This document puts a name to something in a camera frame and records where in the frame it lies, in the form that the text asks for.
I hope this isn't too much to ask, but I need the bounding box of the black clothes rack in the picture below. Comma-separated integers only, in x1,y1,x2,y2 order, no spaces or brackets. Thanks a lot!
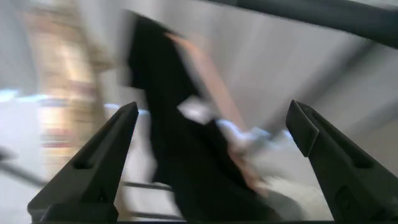
0,0,398,220

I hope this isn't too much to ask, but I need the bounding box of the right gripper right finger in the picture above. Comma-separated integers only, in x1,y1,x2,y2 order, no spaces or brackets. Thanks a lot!
285,100,398,222

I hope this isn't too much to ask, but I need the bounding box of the white curtain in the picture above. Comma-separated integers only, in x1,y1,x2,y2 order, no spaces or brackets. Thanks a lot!
0,0,398,138

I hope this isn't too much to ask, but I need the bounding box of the black garment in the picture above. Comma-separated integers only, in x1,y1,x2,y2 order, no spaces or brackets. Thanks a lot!
126,12,282,222

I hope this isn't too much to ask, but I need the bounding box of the cream printed garment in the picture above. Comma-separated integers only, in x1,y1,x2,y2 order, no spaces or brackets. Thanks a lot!
21,6,114,175

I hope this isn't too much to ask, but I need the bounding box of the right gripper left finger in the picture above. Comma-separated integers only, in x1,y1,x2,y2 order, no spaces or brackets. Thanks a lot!
27,101,139,222

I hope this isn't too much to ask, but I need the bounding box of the pink clothes hanger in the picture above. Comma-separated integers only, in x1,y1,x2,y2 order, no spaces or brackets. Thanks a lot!
164,30,271,198

